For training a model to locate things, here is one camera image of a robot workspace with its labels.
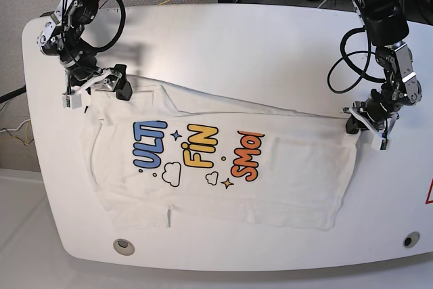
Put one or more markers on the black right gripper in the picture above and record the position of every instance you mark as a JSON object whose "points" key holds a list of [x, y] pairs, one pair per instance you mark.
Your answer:
{"points": [[111, 80]]}

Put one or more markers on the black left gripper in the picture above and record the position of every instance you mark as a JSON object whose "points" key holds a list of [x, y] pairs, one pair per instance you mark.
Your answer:
{"points": [[371, 115]]}

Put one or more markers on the white printed T-shirt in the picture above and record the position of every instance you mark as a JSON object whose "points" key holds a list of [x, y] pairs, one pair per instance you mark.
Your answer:
{"points": [[171, 150]]}

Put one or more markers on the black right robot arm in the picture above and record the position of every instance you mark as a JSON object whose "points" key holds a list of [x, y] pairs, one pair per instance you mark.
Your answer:
{"points": [[62, 37]]}

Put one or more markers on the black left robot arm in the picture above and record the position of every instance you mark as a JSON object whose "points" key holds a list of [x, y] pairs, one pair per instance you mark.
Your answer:
{"points": [[386, 28]]}

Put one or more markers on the red triangle sticker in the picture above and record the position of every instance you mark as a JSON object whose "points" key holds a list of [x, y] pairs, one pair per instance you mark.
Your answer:
{"points": [[429, 197]]}

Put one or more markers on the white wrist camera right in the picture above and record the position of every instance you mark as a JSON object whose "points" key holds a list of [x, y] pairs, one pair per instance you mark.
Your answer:
{"points": [[72, 101]]}

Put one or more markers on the table cable grommet hole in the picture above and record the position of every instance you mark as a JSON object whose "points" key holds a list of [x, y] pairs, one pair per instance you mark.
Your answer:
{"points": [[411, 239]]}

